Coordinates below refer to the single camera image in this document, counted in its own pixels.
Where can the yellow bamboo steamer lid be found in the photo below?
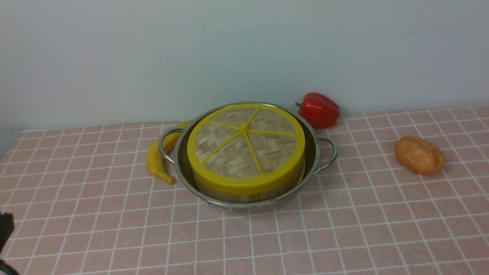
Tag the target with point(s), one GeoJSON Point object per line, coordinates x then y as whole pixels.
{"type": "Point", "coordinates": [245, 140]}

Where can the yellow rimmed bamboo steamer basket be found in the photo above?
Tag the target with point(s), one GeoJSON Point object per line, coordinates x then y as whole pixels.
{"type": "Point", "coordinates": [251, 190]}

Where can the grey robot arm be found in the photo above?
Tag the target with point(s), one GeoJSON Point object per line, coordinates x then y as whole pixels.
{"type": "Point", "coordinates": [7, 226]}

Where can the stainless steel pot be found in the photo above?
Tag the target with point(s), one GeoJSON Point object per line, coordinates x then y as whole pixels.
{"type": "Point", "coordinates": [320, 152]}

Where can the red bell pepper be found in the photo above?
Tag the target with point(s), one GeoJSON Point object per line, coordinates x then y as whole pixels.
{"type": "Point", "coordinates": [320, 111]}

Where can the yellow banana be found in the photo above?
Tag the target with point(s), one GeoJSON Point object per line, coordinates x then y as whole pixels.
{"type": "Point", "coordinates": [154, 159]}

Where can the brown potato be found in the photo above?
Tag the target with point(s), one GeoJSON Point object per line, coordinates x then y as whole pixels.
{"type": "Point", "coordinates": [419, 155]}

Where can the pink checkered tablecloth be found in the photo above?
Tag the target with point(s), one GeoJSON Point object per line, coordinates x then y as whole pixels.
{"type": "Point", "coordinates": [85, 204]}

